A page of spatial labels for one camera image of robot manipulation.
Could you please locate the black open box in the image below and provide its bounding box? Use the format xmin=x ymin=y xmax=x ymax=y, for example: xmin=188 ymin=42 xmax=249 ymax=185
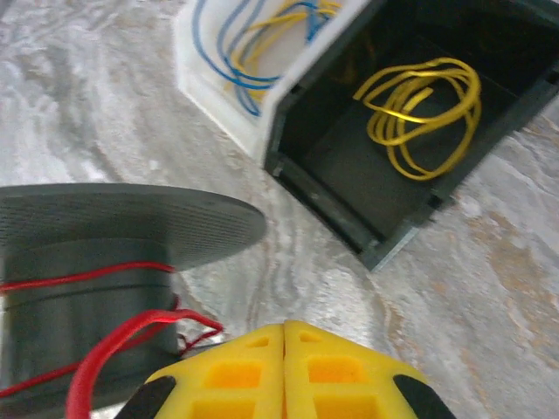
xmin=261 ymin=0 xmax=559 ymax=272

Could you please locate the yellow cable in white tray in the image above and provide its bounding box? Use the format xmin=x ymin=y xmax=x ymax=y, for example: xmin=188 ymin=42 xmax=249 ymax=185
xmin=224 ymin=0 xmax=345 ymax=105

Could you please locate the red cable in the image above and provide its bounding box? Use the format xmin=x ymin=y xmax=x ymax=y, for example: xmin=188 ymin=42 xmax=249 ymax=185
xmin=0 ymin=260 xmax=226 ymax=419

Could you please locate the blue cable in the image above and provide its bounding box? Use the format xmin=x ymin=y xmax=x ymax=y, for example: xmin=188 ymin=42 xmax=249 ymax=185
xmin=191 ymin=0 xmax=334 ymax=118

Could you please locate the grey cable spool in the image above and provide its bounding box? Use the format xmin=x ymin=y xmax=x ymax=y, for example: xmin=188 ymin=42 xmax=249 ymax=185
xmin=0 ymin=182 xmax=268 ymax=416

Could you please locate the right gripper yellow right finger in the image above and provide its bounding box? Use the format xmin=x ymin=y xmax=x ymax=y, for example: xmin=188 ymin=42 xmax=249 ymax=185
xmin=283 ymin=319 xmax=456 ymax=419

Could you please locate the yellow coiled cable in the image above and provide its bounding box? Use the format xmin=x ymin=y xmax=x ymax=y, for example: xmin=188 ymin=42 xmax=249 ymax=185
xmin=352 ymin=56 xmax=484 ymax=182

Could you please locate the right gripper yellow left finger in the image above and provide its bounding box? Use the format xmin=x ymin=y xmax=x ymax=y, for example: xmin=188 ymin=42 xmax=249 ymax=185
xmin=115 ymin=322 xmax=288 ymax=419

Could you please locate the white plastic tray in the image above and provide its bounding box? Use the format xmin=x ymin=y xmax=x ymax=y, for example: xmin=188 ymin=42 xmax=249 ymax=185
xmin=173 ymin=0 xmax=386 ymax=159

